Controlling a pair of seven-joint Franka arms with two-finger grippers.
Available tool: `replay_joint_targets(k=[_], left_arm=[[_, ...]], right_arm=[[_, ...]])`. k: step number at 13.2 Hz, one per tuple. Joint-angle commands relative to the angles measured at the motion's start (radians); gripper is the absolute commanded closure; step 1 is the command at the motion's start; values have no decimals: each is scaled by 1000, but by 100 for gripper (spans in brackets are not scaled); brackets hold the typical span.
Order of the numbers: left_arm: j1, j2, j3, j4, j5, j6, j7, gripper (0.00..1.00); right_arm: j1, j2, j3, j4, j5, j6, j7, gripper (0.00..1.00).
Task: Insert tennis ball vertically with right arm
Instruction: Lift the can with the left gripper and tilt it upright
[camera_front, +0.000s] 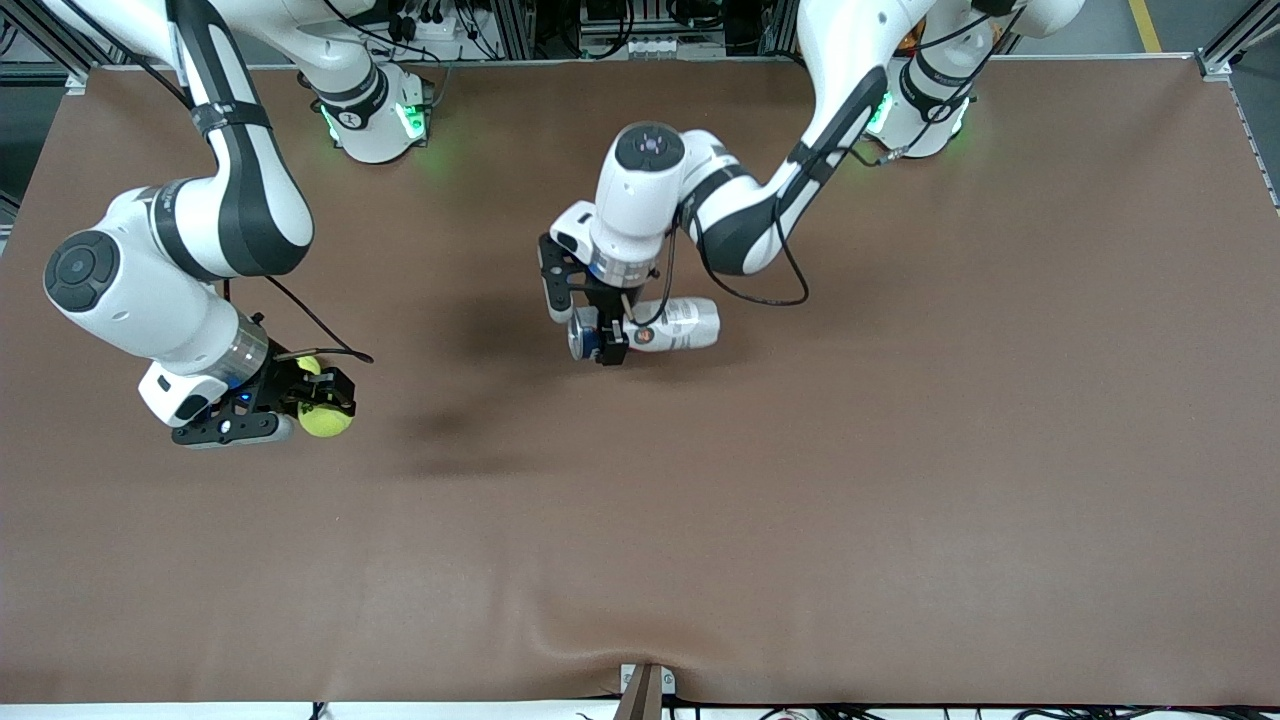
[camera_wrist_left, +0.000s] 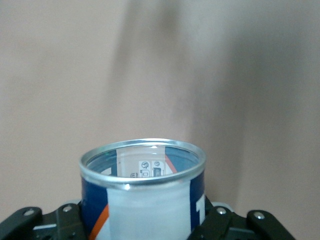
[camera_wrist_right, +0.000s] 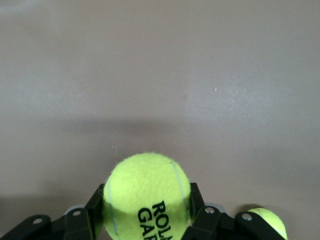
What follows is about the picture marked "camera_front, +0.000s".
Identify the tennis ball Roland Garros print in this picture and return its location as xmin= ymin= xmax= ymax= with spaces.
xmin=298 ymin=398 xmax=354 ymax=439

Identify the clear tennis ball can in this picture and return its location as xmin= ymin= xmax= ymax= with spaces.
xmin=566 ymin=297 xmax=721 ymax=364

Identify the white terminal block strip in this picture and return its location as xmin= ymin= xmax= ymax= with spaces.
xmin=596 ymin=36 xmax=682 ymax=58

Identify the white power strip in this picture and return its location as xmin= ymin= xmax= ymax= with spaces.
xmin=385 ymin=0 xmax=471 ymax=61

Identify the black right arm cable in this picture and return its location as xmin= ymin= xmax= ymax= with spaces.
xmin=40 ymin=0 xmax=376 ymax=366

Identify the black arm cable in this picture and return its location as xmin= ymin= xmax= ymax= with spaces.
xmin=40 ymin=0 xmax=376 ymax=366
xmin=660 ymin=50 xmax=1001 ymax=308

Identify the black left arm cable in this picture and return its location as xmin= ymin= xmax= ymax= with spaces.
xmin=660 ymin=50 xmax=1001 ymax=308

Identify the metal table clamp bracket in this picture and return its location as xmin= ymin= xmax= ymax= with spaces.
xmin=618 ymin=663 xmax=677 ymax=720

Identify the aluminium frame corner profile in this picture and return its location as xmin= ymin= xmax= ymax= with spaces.
xmin=1197 ymin=0 xmax=1280 ymax=81
xmin=0 ymin=0 xmax=136 ymax=96

